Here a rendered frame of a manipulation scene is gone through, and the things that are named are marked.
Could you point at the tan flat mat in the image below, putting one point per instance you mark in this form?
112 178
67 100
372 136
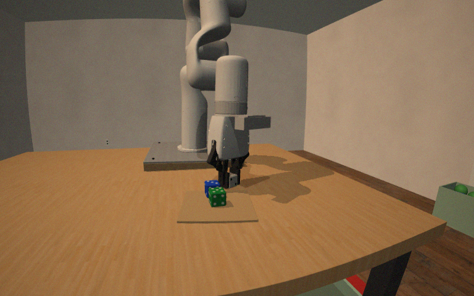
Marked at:
197 209

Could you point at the blue die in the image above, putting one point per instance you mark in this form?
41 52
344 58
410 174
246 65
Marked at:
210 184

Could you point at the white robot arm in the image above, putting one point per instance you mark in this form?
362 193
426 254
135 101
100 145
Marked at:
230 81

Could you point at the green die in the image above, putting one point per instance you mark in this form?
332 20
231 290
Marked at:
217 197

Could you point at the white die with black pips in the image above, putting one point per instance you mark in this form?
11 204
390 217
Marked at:
233 180

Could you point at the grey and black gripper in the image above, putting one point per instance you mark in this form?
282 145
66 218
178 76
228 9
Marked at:
225 142

